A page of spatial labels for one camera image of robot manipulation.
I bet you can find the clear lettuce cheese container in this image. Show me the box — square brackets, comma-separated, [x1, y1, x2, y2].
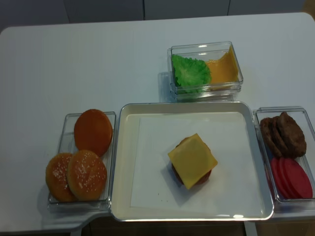
[167, 41, 244, 102]

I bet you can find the plain orange bun half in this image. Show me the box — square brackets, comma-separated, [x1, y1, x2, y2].
[74, 109, 113, 157]

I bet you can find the middle brown patty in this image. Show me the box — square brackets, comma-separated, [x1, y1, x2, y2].
[270, 116, 285, 154]

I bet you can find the orange cheese slice in container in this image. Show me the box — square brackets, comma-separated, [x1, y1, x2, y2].
[206, 46, 239, 85]

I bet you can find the right sesame bun top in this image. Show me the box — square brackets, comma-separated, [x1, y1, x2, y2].
[66, 150, 107, 201]

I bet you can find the middle red tomato slice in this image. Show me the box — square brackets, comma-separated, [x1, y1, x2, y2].
[278, 157, 295, 199]

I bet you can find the yellow cheese slice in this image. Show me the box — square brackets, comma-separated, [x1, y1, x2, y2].
[167, 133, 219, 190]

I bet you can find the brown patty on tray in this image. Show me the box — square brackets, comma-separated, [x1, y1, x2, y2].
[171, 144, 213, 186]

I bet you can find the front red tomato slice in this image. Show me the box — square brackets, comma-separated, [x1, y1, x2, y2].
[280, 158, 313, 199]

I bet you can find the clear bun container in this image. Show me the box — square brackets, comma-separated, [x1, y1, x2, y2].
[47, 112, 117, 213]

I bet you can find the front brown patty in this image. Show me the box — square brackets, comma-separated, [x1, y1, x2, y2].
[277, 112, 307, 158]

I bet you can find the sesame bun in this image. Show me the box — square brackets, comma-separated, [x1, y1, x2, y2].
[45, 152, 77, 202]
[66, 150, 107, 201]

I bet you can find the green lettuce leaf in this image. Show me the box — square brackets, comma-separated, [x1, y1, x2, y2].
[172, 55, 212, 93]

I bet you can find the metal serving tray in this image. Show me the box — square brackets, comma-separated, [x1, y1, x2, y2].
[110, 101, 274, 221]

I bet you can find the back red tomato slice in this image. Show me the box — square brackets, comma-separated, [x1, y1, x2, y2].
[271, 158, 289, 199]

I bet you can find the white paper sheet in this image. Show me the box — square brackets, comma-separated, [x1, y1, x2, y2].
[131, 113, 264, 217]

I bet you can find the left sesame bun top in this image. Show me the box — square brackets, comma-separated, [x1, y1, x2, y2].
[45, 152, 77, 202]

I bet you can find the back brown patty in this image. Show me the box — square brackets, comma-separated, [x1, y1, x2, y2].
[260, 118, 282, 159]

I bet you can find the red tomato slice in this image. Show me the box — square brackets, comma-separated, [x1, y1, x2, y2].
[278, 157, 295, 199]
[280, 158, 313, 199]
[271, 158, 289, 199]

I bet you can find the clear patty tomato container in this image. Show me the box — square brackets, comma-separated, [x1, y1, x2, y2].
[253, 106, 315, 218]

